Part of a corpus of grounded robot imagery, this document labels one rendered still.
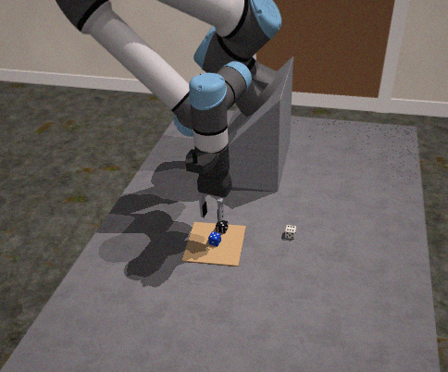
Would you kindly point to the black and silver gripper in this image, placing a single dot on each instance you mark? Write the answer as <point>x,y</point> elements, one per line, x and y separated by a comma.
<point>211,160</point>

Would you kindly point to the tan flat mat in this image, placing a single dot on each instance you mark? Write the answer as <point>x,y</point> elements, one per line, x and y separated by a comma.
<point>227,253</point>

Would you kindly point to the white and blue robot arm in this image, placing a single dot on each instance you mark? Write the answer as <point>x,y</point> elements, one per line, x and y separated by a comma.
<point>245,26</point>

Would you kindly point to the blue die with white pips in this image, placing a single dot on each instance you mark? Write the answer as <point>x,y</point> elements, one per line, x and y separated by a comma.
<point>214,238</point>

